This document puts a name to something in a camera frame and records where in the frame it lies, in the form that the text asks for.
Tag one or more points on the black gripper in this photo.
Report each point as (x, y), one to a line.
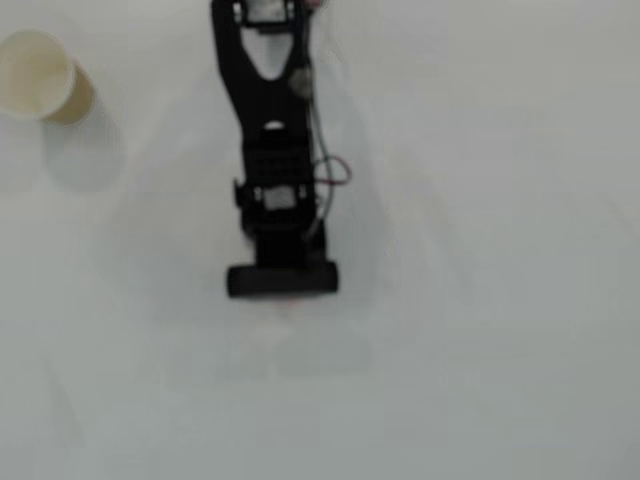
(278, 252)

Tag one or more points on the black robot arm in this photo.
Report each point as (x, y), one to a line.
(232, 75)

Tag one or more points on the beige paper cup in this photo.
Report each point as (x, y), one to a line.
(30, 75)

